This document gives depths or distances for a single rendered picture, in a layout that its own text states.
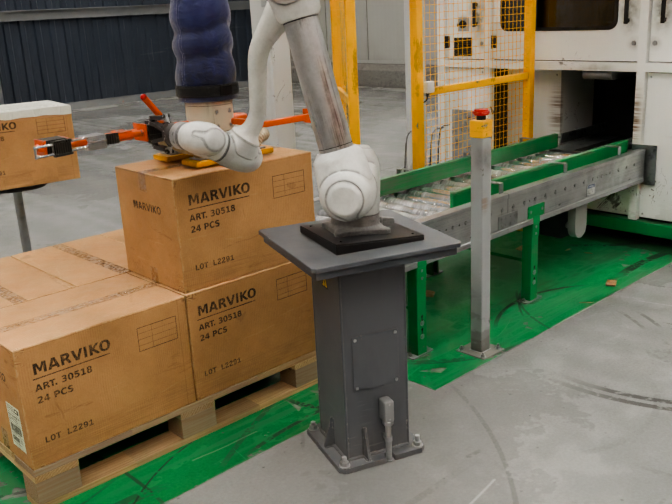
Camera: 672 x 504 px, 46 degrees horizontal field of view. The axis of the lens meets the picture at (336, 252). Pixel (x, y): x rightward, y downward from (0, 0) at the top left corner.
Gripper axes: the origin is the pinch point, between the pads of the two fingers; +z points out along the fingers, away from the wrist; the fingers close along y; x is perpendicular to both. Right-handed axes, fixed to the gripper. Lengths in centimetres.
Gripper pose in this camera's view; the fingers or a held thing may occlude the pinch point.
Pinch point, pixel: (147, 131)
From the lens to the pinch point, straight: 285.1
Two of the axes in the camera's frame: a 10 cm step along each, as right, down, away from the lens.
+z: -6.9, -1.8, 7.1
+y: 0.6, 9.6, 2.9
